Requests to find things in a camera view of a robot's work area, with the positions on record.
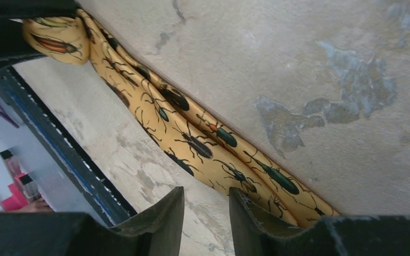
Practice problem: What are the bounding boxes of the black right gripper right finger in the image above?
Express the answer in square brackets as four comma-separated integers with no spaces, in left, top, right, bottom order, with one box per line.
[229,188,410,255]

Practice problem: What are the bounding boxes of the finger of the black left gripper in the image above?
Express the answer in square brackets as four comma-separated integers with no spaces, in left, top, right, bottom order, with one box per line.
[0,0,78,69]

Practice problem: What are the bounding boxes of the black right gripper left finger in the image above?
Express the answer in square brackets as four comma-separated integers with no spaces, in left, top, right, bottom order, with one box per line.
[0,187,185,255]

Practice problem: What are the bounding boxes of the cream insect print tie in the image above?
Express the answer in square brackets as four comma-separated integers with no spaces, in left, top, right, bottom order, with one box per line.
[22,9,338,227]

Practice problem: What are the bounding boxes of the pink items beyond table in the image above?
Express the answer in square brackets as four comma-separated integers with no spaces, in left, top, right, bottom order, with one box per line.
[0,150,53,214]

